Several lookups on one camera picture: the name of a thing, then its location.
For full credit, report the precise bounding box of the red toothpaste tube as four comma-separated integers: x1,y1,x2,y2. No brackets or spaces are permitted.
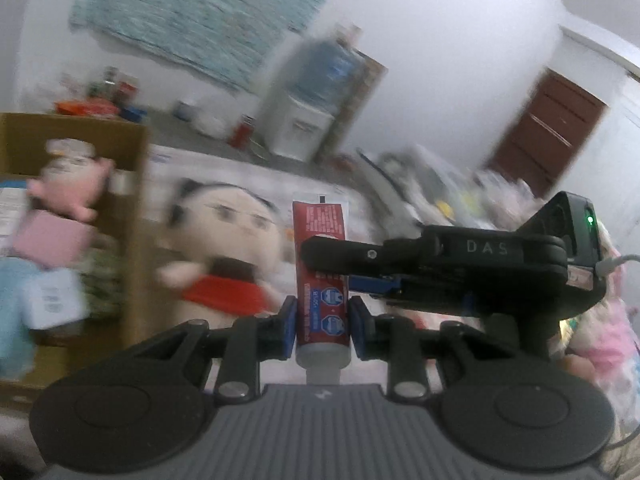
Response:
293,200,352,386

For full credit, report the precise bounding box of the black haired plush doll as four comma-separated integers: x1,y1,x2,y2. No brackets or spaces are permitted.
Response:
156,179,284,327

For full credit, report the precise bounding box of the blue white tissue pack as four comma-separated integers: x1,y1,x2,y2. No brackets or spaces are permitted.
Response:
23,268,89,330

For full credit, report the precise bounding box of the light blue towel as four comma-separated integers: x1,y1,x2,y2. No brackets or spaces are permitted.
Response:
0,257,41,380

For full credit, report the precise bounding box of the pink plush doll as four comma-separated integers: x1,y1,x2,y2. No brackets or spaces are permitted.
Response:
27,138,115,223

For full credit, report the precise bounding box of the brown cardboard box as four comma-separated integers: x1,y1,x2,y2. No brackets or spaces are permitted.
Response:
1,113,150,405

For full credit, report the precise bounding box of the brown wooden door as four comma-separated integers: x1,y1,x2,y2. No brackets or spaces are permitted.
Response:
486,70,606,197

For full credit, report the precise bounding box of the white water dispenser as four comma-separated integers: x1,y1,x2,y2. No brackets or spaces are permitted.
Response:
258,81,336,162

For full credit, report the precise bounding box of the blue water jug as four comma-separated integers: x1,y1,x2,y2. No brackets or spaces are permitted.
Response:
290,25,362,116

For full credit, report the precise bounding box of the red thermos bottle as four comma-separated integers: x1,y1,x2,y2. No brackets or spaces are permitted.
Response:
228,115,254,150

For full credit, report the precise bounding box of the white plastic bag near dispenser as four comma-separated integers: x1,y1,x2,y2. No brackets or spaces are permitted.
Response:
192,107,231,140

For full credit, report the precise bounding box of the blue object on floor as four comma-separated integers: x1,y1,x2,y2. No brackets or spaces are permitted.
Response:
119,106,148,124

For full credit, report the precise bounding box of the red drink carton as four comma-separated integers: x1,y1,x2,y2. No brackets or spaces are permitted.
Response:
112,79,138,107

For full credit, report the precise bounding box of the red snack bag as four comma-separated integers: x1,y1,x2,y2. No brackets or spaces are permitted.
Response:
54,99,120,118

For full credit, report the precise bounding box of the teal floral wall cloth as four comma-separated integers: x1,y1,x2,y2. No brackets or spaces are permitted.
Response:
70,0,326,90

